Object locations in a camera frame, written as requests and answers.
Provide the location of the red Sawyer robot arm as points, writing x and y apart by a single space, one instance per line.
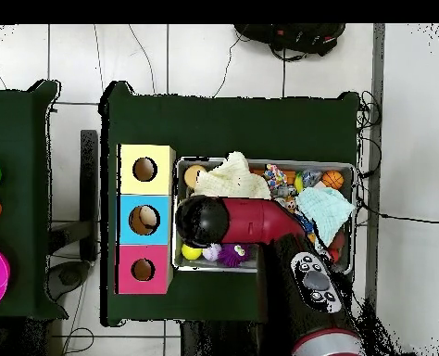
249 222

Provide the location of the shallow mesh bin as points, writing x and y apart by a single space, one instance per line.
212 264

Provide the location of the wooden box with three holes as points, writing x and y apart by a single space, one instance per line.
160 252

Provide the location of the cream yellow cloth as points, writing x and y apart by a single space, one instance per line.
230 181

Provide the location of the pale orange foam ball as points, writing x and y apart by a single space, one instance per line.
191 176

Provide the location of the white baseball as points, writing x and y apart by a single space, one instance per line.
211 253

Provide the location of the colourful knotted cloth toy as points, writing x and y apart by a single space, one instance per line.
275 176

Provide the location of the purple spiky toy with eyes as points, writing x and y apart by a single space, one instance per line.
230 257

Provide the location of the yellow ball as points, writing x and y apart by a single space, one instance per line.
190 253

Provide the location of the mint green cloth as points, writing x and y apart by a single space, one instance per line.
327 211

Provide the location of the dark green tablecloth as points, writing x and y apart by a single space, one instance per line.
19 148
138 118

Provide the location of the small orange basketball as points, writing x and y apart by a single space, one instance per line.
332 180

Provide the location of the black stand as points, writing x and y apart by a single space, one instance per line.
89 185

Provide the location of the black backpack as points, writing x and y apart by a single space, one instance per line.
297 37

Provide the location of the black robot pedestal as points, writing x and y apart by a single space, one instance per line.
219 341

